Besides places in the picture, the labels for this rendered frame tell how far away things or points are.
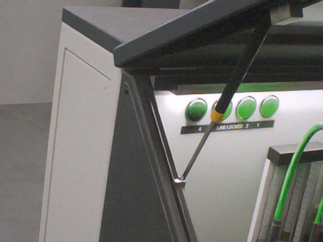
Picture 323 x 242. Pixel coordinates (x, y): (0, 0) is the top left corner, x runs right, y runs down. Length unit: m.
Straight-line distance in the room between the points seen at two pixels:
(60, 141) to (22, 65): 3.69
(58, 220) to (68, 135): 0.21
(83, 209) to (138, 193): 0.24
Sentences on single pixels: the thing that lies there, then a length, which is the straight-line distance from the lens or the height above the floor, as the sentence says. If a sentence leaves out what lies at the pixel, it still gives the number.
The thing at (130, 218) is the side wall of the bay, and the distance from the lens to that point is 1.30.
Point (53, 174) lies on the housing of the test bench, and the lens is 1.60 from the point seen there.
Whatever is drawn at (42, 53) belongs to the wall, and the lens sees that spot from 5.26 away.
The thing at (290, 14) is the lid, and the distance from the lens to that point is 0.94.
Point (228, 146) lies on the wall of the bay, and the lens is 1.45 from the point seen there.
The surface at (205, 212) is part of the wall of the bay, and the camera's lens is 1.49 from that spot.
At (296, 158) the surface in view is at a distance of 1.42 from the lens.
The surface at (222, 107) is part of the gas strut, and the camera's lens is 1.08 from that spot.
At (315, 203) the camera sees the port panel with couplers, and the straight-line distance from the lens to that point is 1.69.
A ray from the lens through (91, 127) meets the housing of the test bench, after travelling 1.41.
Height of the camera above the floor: 1.81
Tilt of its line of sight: 20 degrees down
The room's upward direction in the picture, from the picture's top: 9 degrees clockwise
